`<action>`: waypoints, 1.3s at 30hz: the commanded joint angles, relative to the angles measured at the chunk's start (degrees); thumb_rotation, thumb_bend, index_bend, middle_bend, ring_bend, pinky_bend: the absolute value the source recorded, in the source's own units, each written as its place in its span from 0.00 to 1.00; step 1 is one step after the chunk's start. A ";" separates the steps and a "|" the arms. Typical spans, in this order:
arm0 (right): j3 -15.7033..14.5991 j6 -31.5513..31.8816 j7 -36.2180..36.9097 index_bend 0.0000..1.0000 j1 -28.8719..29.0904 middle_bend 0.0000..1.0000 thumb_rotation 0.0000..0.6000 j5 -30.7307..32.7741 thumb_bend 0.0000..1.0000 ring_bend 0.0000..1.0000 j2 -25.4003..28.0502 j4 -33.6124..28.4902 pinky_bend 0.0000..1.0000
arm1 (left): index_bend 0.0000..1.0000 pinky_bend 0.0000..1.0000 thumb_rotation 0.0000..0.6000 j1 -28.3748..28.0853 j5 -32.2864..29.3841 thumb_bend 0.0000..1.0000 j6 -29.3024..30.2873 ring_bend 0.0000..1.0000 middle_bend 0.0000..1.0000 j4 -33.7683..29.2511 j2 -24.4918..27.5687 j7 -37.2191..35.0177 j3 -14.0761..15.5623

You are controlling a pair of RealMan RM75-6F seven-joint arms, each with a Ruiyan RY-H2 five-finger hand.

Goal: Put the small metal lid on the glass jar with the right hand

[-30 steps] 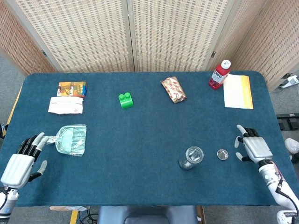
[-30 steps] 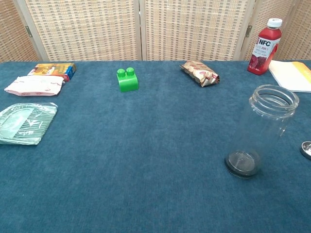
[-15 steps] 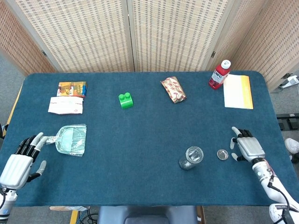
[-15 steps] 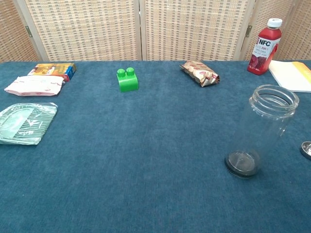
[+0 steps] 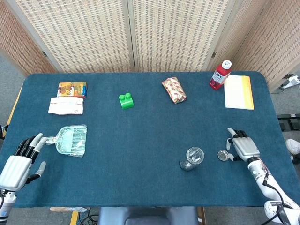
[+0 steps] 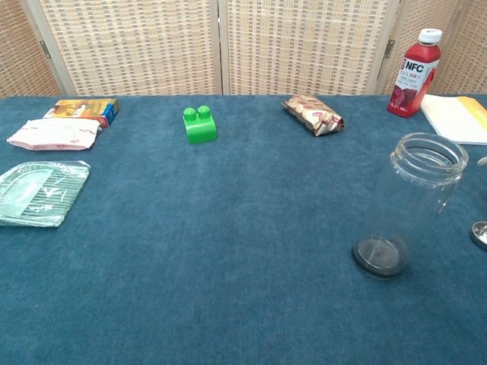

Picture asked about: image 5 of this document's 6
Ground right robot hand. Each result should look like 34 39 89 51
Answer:
226 127 261 163

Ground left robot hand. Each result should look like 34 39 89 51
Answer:
0 133 47 192

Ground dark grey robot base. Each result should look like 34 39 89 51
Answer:
97 206 200 225

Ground white shoe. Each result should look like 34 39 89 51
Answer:
285 138 300 156

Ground black foot pedal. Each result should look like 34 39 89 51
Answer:
277 113 300 132

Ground white and yellow notebook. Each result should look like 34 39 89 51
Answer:
224 74 255 110

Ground clear glass jar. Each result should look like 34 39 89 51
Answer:
179 147 205 172

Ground clear green plastic pouch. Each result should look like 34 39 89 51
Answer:
44 124 88 158

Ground red NFC juice bottle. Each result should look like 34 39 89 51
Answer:
209 60 233 90

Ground white device on floor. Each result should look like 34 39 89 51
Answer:
280 75 300 89

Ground white tissue packet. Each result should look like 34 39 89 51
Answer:
48 97 84 116

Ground gold red snack packet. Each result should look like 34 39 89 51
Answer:
160 76 188 105

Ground colourful orange cardboard box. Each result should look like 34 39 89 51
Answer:
57 82 89 98

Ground blue table cloth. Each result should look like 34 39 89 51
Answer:
0 71 300 208

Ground green toy brick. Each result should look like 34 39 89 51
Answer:
118 92 135 110

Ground woven bamboo folding screen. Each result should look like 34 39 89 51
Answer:
0 0 300 92

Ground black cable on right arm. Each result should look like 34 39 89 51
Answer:
262 172 300 225

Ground black floor cables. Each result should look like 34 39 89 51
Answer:
78 207 100 225

